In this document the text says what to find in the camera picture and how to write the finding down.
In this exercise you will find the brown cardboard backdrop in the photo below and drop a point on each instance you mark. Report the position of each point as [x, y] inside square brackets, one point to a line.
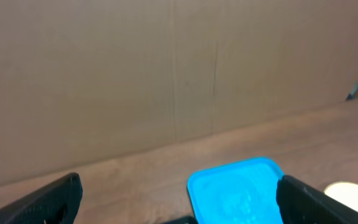
[82, 81]

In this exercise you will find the yellow plate top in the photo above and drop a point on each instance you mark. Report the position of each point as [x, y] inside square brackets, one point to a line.
[344, 192]

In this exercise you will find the teal plastic tray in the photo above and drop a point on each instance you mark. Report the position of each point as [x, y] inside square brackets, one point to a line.
[242, 192]

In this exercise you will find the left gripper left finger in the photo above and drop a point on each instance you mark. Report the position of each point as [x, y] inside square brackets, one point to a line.
[55, 203]

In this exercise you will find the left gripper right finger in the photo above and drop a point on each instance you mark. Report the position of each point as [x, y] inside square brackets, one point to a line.
[300, 203]

